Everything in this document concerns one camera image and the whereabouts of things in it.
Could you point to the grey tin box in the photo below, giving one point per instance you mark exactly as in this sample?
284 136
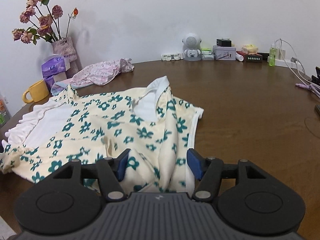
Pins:
224 53

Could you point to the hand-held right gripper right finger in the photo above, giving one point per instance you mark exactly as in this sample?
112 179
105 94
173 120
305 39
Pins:
193 165

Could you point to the purple tissue pack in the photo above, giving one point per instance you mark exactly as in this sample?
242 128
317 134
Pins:
53 66
59 76

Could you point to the green spray bottle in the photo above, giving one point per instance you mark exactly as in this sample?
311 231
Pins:
272 56

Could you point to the green white small box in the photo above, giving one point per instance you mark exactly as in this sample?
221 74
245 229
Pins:
207 54

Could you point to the yellow round container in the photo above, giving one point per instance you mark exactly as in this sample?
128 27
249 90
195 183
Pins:
250 48

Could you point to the clear plastic organizer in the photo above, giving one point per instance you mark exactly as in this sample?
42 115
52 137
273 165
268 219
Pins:
3 110

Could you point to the purple lace vase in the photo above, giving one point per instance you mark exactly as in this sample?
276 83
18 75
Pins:
65 46

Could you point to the yellow mug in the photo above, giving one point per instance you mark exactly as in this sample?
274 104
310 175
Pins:
40 91

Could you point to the cream dress with green flowers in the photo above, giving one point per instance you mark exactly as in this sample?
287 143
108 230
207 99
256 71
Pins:
100 120

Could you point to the black charger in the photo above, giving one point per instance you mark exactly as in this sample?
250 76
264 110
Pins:
223 42

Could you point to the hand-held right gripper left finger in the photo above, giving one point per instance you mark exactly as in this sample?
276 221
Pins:
122 166

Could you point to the black phone stand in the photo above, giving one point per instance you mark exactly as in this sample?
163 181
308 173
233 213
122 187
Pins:
316 77

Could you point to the white robot speaker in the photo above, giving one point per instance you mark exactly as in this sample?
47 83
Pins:
191 40

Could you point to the white tube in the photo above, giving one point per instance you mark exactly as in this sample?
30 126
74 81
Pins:
240 58

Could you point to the pastel blue purple garment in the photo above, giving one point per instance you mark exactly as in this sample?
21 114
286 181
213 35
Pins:
60 85

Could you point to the pink floral garment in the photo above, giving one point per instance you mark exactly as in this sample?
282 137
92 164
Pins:
100 72

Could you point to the white power strip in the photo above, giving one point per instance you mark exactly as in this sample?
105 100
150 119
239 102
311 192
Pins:
286 63

